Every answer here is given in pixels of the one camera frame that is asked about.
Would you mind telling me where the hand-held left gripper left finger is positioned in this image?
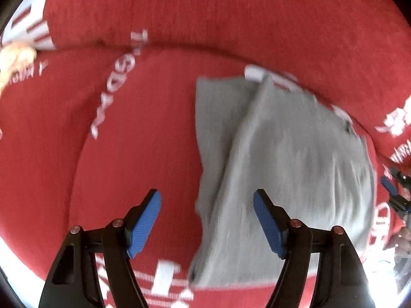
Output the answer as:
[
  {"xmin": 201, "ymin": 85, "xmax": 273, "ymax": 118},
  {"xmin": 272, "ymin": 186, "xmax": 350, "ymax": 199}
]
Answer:
[{"xmin": 39, "ymin": 189, "xmax": 162, "ymax": 308}]

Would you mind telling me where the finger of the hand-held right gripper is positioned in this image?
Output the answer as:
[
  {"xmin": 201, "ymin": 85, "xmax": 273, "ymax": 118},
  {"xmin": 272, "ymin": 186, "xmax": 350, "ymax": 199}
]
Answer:
[
  {"xmin": 389, "ymin": 166, "xmax": 411, "ymax": 188},
  {"xmin": 380, "ymin": 175, "xmax": 400, "ymax": 198}
]

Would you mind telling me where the red printed blanket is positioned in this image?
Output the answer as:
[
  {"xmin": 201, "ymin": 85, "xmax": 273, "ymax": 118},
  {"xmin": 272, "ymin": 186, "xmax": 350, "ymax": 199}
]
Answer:
[{"xmin": 0, "ymin": 0, "xmax": 411, "ymax": 308}]

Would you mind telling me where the grey sweater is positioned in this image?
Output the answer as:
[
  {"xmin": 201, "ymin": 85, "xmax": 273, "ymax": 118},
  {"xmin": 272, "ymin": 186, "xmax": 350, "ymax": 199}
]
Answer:
[{"xmin": 188, "ymin": 75, "xmax": 377, "ymax": 290}]

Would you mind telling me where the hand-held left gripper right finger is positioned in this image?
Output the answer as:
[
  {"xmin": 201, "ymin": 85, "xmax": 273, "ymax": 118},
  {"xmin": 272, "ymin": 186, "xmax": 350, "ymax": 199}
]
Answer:
[{"xmin": 253, "ymin": 189, "xmax": 375, "ymax": 308}]

